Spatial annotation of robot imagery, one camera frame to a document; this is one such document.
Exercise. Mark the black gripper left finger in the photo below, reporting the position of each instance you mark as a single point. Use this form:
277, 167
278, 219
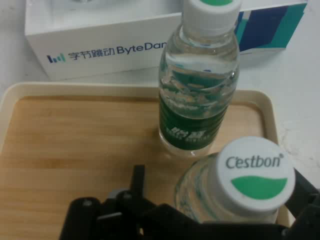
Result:
120, 212

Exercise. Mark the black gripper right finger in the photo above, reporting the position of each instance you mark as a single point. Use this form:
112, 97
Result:
307, 207

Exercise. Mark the clear water bottle green label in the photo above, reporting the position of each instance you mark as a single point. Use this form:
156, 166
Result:
197, 120
255, 175

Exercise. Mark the cream tray with wooden base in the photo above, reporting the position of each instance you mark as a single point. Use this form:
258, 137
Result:
75, 150

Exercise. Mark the white and blue cardboard box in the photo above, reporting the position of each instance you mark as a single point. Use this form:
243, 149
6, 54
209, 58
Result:
100, 32

